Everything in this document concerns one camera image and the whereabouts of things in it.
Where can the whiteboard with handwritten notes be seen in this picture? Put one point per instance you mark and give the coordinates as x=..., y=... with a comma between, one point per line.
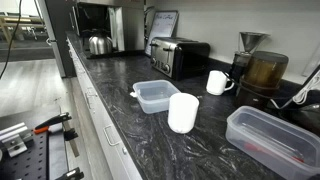
x=162, y=30

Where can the small white paper scrap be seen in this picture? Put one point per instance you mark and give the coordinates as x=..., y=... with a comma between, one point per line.
x=133, y=94

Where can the aluminium bracket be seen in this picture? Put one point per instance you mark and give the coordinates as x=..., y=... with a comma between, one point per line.
x=15, y=140

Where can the stainless steel funnel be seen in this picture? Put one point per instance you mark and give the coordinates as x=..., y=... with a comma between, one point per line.
x=252, y=40

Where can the wooden bench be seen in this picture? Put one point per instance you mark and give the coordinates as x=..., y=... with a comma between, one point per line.
x=16, y=26

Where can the short white mug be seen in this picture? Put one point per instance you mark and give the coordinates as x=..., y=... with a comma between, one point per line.
x=216, y=82

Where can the black perforated breadboard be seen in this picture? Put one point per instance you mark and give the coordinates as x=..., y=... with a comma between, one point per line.
x=30, y=163

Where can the red thin utensil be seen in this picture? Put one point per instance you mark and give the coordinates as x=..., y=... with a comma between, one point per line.
x=276, y=153

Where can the small clear plastic container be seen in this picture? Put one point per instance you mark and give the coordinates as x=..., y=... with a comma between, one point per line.
x=155, y=96

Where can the black rounded appliance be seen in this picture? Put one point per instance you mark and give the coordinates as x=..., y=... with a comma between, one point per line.
x=305, y=118

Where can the dark grey tall cabinet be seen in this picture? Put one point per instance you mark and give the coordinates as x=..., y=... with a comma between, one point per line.
x=58, y=36

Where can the stainless steel coffee carafe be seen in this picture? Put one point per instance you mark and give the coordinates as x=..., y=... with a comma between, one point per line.
x=100, y=44

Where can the black and steel four-slot toaster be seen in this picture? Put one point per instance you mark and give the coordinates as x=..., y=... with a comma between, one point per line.
x=173, y=56

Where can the tall white ceramic cup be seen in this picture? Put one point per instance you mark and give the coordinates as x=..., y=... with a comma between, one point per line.
x=182, y=113

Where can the large clear plastic container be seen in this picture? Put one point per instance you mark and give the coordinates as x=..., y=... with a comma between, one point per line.
x=270, y=143

